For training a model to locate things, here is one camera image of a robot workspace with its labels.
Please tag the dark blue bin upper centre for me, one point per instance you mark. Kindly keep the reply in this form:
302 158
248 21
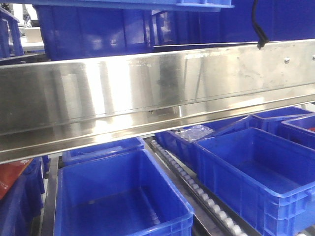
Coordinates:
70 32

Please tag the dark blue bin upper left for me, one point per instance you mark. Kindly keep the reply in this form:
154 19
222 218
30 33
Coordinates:
10 42

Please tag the dark blue bin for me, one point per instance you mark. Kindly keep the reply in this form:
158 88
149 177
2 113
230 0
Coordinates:
10 42
70 32
281 20

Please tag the clear plastic bag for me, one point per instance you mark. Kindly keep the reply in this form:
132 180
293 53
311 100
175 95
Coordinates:
193 133

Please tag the red printed package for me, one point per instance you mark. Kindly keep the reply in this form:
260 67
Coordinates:
10 172

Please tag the blue bin lower right back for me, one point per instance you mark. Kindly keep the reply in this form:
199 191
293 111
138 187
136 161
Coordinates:
185 151

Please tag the blue bin lower centre front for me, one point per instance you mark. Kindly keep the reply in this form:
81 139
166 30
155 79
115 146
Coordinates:
122 195

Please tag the blue bin far right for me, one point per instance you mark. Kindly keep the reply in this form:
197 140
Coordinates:
270 120

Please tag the stainless steel shelf rail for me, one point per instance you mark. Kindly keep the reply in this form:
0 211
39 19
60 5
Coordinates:
50 107

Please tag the light blue crate shelf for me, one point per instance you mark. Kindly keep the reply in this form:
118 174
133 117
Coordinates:
163 5

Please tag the white roller track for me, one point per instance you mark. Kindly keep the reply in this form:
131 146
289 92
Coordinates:
211 216

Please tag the blue bin lower left front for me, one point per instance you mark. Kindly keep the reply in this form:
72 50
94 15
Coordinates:
23 202

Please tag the blue bin lower centre back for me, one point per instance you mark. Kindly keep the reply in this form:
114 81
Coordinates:
83 154

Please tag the dark blue bin upper right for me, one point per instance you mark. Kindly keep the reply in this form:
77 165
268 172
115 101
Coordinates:
281 20

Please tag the blue bin lower right front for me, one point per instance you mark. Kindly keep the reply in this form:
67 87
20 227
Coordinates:
267 180

